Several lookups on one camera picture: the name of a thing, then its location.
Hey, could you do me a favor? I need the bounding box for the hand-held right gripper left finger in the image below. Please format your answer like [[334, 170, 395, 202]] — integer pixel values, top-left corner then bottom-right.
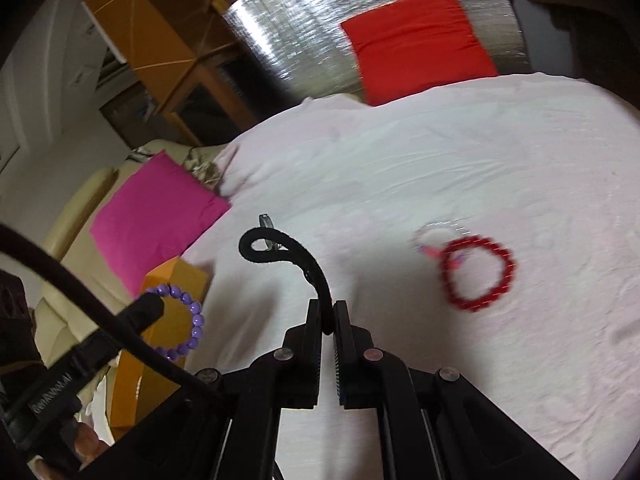
[[194, 300, 323, 480]]

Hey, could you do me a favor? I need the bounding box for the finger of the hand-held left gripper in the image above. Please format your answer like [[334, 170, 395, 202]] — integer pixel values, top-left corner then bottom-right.
[[75, 292, 166, 376]]

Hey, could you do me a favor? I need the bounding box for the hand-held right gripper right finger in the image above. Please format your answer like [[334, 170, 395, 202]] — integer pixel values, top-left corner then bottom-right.
[[332, 301, 577, 480]]

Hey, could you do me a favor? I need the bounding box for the purple bead bracelet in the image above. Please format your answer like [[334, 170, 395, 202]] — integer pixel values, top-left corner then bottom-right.
[[146, 283, 206, 361]]

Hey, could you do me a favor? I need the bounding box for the black hair band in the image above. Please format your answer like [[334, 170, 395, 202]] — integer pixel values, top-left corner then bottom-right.
[[238, 227, 335, 337]]

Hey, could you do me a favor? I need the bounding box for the orange box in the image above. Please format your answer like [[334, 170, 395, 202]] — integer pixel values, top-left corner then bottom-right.
[[109, 256, 212, 430]]

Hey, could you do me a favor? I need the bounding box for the pink cloth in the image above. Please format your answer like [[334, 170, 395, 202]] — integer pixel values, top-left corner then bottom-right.
[[89, 150, 232, 297]]

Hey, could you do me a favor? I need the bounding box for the cream sofa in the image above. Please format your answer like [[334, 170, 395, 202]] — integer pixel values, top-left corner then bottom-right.
[[0, 139, 223, 461]]

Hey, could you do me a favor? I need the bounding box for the white bed sheet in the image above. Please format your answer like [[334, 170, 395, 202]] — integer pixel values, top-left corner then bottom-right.
[[82, 72, 640, 480]]

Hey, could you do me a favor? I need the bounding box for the wooden table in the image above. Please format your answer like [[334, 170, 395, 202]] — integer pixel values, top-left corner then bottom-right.
[[69, 0, 258, 147]]

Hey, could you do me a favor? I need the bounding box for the silver foil mat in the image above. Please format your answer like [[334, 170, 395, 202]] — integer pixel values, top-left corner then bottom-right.
[[221, 0, 532, 107]]

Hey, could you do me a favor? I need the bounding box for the red cushion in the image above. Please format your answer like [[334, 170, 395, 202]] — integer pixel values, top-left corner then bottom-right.
[[340, 0, 499, 107]]

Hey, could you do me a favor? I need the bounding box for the dark brown furniture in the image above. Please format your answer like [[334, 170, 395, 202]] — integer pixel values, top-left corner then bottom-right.
[[492, 0, 640, 126]]

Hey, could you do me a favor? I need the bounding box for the black cable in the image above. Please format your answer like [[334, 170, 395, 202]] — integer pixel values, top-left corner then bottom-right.
[[0, 224, 223, 398]]

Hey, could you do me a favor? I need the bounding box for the red bead bracelet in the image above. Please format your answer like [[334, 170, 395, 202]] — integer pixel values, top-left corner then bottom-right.
[[441, 236, 517, 312]]

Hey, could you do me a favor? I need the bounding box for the clear bead bracelet pink charm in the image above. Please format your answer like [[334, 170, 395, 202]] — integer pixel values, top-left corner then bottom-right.
[[412, 219, 472, 267]]

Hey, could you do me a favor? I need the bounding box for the small silver ring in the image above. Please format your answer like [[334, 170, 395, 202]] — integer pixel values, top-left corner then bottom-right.
[[258, 213, 277, 252]]

